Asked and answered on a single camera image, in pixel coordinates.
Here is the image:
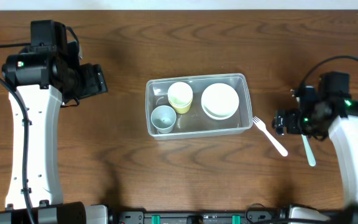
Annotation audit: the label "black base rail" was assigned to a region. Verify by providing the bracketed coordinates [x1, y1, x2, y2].
[107, 207, 351, 224]

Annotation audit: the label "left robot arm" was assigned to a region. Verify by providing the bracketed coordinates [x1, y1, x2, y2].
[0, 20, 112, 223]

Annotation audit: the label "yellow plastic cup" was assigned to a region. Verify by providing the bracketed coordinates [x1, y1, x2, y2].
[169, 100, 192, 114]

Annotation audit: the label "white plastic bowl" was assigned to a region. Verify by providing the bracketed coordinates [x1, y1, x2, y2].
[201, 83, 239, 120]

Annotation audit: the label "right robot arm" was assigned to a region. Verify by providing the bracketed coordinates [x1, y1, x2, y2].
[272, 72, 358, 223]

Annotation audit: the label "white plastic fork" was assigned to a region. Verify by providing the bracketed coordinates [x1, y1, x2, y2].
[252, 116, 288, 157]

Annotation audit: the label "pale green plastic spoon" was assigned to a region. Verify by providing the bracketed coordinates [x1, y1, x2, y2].
[301, 135, 316, 167]

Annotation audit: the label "grey plastic cup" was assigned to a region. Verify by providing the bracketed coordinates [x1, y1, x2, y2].
[150, 105, 177, 134]

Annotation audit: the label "clear plastic container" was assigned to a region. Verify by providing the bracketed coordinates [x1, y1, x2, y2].
[145, 73, 253, 140]

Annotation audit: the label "white plastic cup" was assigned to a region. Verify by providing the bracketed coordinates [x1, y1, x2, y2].
[167, 82, 193, 106]

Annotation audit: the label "left black cable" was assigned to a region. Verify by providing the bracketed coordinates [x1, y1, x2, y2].
[0, 42, 35, 224]

